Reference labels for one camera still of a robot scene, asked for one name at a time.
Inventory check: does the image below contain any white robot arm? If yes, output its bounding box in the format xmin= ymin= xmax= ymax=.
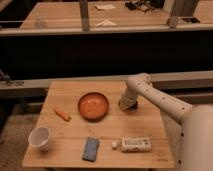
xmin=119 ymin=73 xmax=213 ymax=171

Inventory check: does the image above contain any small white eraser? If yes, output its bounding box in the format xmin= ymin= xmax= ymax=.
xmin=111 ymin=141 xmax=118 ymax=149

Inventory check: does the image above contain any white rectangular box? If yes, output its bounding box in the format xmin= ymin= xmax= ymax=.
xmin=121 ymin=137 xmax=152 ymax=152

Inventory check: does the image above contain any orange round plate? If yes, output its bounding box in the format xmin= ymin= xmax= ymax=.
xmin=78 ymin=92 xmax=109 ymax=121

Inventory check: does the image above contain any blue sponge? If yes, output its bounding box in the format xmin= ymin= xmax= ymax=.
xmin=82 ymin=137 xmax=100 ymax=162

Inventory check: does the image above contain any orange carrot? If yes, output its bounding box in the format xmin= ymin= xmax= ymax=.
xmin=53 ymin=108 xmax=71 ymax=121

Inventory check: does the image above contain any folded white paper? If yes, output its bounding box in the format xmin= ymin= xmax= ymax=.
xmin=95 ymin=19 xmax=117 ymax=27

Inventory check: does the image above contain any white cup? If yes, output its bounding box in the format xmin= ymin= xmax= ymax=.
xmin=28 ymin=127 xmax=52 ymax=151

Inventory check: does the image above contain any white paper sheet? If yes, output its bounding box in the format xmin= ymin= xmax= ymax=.
xmin=95 ymin=4 xmax=116 ymax=10

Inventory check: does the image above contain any black cable bundle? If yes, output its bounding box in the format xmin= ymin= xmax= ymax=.
xmin=124 ymin=0 xmax=158 ymax=13

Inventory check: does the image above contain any grey right post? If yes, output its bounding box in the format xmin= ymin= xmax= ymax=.
xmin=167 ymin=0 xmax=185 ymax=28

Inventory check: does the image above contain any grey metal post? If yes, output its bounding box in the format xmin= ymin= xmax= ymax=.
xmin=79 ymin=0 xmax=90 ymax=31

